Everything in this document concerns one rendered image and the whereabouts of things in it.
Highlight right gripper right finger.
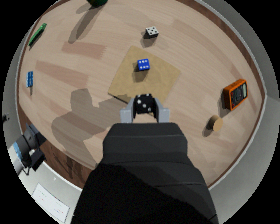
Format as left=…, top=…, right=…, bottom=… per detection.
left=152, top=96, right=170, bottom=124

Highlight tan mat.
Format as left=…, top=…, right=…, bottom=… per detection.
left=107, top=45, right=182, bottom=105

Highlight green block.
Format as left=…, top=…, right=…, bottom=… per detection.
left=28, top=22, right=48, bottom=47

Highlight whiteboard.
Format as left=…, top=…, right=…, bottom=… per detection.
left=32, top=182, right=71, bottom=224

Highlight green can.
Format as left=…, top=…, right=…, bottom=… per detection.
left=87, top=0, right=109, bottom=8

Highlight blue box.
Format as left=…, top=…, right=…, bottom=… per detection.
left=26, top=70, right=35, bottom=89

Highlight tan cork cylinder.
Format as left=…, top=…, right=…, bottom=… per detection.
left=205, top=115, right=224, bottom=133

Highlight white die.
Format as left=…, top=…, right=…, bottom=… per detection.
left=144, top=26, right=160, bottom=39

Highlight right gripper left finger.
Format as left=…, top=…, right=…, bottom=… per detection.
left=119, top=96, right=138, bottom=124

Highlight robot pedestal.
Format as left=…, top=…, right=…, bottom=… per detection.
left=21, top=123, right=48, bottom=148

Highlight orange multimeter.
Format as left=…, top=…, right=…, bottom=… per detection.
left=222, top=78, right=249, bottom=112

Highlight wooden table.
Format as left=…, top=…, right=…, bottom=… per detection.
left=14, top=0, right=268, bottom=190

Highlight blue die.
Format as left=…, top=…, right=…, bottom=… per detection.
left=137, top=58, right=151, bottom=72

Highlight black die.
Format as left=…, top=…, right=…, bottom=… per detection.
left=133, top=93, right=156, bottom=116

